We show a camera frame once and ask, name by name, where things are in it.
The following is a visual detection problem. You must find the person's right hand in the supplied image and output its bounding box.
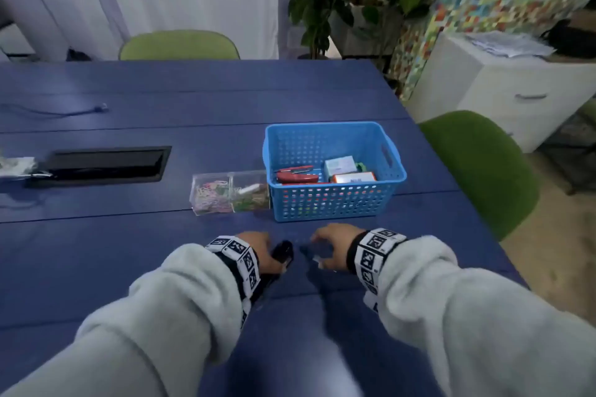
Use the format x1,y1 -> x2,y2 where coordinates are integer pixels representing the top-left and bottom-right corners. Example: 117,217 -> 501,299
310,223 -> 367,272

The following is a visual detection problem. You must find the person's left hand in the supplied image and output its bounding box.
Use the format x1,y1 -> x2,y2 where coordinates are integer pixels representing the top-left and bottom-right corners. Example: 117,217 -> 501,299
237,231 -> 287,275

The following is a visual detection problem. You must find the black stapler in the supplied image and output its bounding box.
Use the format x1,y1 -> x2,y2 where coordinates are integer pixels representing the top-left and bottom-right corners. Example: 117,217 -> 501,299
251,240 -> 295,304

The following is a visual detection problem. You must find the person's right forearm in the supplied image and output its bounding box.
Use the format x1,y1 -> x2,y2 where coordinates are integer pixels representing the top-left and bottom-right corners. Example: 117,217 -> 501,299
376,236 -> 596,397

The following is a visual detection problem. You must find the person's left forearm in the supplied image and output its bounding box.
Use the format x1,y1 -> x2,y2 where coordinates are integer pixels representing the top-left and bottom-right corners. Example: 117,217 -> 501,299
0,243 -> 245,397

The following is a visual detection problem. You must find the right wrist marker band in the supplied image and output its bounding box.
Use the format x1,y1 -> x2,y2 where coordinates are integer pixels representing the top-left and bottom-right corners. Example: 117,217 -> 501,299
346,228 -> 408,314

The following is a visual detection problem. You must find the wrist marker band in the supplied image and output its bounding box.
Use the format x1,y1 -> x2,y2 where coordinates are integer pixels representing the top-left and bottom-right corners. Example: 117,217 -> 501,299
205,236 -> 261,330
346,228 -> 408,314

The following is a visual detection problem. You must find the orange and white box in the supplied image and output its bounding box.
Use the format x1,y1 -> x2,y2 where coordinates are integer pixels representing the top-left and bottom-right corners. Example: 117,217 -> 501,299
332,171 -> 377,184

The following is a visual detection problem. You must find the red stapler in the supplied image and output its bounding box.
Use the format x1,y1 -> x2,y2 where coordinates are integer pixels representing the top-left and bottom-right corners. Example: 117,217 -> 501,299
276,165 -> 321,185

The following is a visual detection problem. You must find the blue plastic basket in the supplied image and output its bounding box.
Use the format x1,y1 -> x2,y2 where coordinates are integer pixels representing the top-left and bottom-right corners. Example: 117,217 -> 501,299
262,121 -> 408,223

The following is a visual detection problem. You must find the pale blue small box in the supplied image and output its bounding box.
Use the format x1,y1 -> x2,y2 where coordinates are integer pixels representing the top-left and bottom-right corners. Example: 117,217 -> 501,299
323,156 -> 357,178

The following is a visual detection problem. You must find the left wrist marker band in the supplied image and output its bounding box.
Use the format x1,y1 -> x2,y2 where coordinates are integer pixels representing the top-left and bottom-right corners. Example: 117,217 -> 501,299
205,236 -> 261,330

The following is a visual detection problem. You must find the clear plastic divided box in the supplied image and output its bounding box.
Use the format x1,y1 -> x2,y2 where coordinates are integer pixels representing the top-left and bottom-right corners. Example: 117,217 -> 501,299
189,170 -> 272,216

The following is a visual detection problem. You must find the pile of coloured paper clips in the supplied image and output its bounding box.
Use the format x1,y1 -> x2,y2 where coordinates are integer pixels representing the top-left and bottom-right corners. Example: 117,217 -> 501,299
194,181 -> 271,214

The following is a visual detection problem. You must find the dark green chair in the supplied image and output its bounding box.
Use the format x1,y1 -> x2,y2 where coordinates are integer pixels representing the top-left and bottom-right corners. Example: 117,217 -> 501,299
418,110 -> 542,242

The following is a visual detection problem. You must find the white plant pot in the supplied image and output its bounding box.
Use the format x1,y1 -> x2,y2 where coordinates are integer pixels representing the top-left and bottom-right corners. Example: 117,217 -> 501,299
329,2 -> 404,59

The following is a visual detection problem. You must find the white drawer cabinet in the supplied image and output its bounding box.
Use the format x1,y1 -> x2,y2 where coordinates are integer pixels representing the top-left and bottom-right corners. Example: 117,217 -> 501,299
406,33 -> 596,154

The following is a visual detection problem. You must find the light green chair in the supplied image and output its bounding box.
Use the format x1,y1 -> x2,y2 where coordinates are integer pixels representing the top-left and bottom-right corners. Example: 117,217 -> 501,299
118,29 -> 241,61

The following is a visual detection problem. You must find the stack of papers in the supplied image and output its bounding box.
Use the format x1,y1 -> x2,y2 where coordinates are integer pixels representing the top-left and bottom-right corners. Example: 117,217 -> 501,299
461,31 -> 558,59

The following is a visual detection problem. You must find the colourful mosaic panel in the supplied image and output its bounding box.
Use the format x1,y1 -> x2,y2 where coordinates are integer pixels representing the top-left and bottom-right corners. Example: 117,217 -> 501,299
389,0 -> 596,101

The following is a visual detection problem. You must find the crumpled white wrapper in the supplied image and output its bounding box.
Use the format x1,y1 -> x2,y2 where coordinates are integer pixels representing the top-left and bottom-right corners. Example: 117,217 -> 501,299
0,156 -> 53,179

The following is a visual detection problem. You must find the black bag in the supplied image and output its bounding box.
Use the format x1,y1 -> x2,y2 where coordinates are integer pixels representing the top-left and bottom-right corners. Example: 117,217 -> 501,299
540,19 -> 596,59

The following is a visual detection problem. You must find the black table cable hatch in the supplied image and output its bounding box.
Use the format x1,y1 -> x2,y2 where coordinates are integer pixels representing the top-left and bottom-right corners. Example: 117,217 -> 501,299
29,146 -> 172,187

